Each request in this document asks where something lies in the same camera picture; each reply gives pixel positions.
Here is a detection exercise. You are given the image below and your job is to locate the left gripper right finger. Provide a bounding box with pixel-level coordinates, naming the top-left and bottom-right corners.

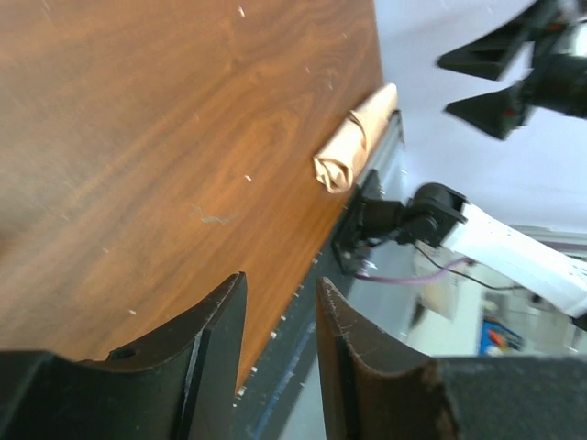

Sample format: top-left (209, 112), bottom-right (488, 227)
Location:
top-left (315, 276), bottom-right (587, 440)

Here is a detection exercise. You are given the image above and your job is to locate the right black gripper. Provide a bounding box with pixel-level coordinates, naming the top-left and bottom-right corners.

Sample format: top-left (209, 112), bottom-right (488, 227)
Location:
top-left (437, 1), bottom-right (586, 140)

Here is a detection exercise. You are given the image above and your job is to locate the peach cloth napkin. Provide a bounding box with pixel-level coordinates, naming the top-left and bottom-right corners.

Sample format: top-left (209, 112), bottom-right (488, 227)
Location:
top-left (313, 82), bottom-right (398, 193)

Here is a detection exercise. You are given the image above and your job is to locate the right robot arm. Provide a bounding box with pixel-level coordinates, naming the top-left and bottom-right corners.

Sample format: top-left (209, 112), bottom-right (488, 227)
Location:
top-left (351, 1), bottom-right (586, 330)

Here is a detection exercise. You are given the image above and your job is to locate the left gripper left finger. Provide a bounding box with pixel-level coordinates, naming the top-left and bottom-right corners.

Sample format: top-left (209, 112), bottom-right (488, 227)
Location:
top-left (1, 272), bottom-right (247, 439)

